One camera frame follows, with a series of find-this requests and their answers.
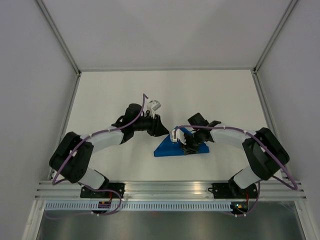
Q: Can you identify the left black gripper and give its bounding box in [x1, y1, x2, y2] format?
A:
[133, 111, 169, 138]

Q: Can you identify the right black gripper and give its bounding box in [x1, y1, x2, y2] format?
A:
[179, 130, 204, 156]

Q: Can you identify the blue cloth napkin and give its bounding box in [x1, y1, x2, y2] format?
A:
[153, 127, 210, 158]

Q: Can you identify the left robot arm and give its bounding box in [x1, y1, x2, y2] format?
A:
[49, 100, 169, 198]

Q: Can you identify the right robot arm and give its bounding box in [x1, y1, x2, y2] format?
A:
[171, 112, 290, 198]

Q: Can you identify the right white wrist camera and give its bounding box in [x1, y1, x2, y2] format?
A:
[170, 127, 181, 143]

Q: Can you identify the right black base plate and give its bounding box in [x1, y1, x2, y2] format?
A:
[207, 182, 258, 200]

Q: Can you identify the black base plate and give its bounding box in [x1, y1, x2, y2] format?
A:
[207, 182, 258, 200]
[80, 182, 125, 199]

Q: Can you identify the white slotted cable duct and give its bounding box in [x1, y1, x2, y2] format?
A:
[45, 200, 232, 212]

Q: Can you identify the aluminium front rail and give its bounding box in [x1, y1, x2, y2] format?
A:
[33, 180, 307, 201]

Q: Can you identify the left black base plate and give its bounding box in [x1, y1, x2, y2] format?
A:
[80, 182, 125, 199]

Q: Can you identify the left aluminium frame post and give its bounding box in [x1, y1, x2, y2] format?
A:
[34, 0, 82, 76]

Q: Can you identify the aluminium frame post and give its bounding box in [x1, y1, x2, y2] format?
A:
[34, 0, 82, 76]
[251, 0, 300, 75]

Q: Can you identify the right aluminium frame post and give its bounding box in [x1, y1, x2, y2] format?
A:
[251, 0, 300, 75]

